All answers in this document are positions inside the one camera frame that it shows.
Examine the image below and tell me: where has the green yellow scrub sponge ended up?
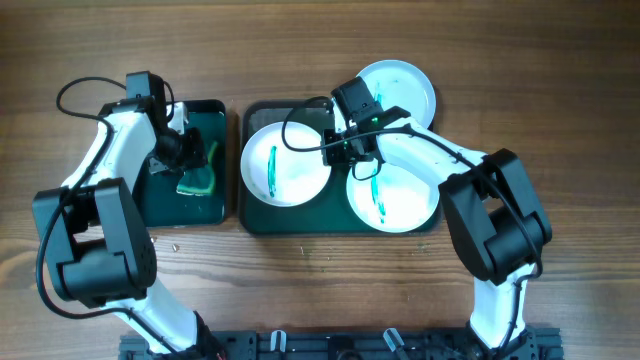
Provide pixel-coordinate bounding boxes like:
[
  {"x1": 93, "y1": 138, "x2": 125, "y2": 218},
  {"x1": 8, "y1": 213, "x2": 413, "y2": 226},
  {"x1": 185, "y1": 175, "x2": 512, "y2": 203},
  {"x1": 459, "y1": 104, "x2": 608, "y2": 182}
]
[{"x1": 176, "y1": 131, "x2": 219, "y2": 196}]

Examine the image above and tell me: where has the white plate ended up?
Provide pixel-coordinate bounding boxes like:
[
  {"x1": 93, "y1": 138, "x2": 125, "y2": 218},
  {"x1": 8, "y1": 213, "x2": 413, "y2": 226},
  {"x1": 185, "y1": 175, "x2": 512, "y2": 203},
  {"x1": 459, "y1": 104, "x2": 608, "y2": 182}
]
[
  {"x1": 346, "y1": 162, "x2": 438, "y2": 233},
  {"x1": 354, "y1": 59, "x2": 436, "y2": 133},
  {"x1": 240, "y1": 122, "x2": 331, "y2": 207}
]

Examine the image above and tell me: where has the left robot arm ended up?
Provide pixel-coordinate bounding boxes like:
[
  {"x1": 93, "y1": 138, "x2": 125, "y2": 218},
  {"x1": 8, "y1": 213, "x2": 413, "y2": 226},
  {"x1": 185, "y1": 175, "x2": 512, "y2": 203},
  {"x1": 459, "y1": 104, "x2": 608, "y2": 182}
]
[{"x1": 32, "y1": 71, "x2": 226, "y2": 359}]

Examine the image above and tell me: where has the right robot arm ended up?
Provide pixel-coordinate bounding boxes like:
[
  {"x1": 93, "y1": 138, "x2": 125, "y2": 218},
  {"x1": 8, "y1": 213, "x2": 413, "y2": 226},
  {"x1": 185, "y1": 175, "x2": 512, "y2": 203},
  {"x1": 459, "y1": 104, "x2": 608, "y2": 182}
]
[{"x1": 321, "y1": 77, "x2": 552, "y2": 358}]

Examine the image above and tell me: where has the black water basin tray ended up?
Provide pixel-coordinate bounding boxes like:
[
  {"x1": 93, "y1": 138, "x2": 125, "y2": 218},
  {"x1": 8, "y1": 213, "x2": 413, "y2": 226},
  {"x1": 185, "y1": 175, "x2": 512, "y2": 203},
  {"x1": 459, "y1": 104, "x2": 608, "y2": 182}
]
[{"x1": 133, "y1": 99, "x2": 227, "y2": 228}]

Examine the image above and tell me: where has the dark green serving tray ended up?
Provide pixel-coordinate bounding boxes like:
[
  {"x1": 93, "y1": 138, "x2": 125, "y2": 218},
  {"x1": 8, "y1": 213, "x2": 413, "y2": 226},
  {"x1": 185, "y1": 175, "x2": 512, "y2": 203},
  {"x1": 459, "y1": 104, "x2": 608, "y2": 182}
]
[{"x1": 237, "y1": 99, "x2": 443, "y2": 237}]

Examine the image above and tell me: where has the right black cable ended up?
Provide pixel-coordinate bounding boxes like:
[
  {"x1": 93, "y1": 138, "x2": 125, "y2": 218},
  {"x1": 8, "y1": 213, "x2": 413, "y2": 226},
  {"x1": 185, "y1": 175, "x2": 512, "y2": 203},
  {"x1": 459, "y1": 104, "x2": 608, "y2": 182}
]
[{"x1": 280, "y1": 95, "x2": 545, "y2": 351}]

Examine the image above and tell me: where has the black cable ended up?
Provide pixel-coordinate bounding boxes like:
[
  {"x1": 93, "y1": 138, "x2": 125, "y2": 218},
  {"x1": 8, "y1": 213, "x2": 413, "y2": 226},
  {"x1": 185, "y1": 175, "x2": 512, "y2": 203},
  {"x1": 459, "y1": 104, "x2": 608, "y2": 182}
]
[
  {"x1": 34, "y1": 76, "x2": 176, "y2": 354},
  {"x1": 280, "y1": 95, "x2": 545, "y2": 351}
]

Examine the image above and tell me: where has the left black cable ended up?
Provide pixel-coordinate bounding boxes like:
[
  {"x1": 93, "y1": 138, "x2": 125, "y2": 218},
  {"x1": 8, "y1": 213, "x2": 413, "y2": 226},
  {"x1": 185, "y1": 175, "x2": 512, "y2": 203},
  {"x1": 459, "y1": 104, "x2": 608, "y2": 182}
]
[{"x1": 34, "y1": 76, "x2": 176, "y2": 354}]

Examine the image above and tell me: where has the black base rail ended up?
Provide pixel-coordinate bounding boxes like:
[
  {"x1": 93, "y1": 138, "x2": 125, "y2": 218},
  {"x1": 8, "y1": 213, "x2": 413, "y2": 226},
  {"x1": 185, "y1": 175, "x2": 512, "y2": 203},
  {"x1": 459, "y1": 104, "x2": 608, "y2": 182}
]
[{"x1": 118, "y1": 326, "x2": 565, "y2": 360}]

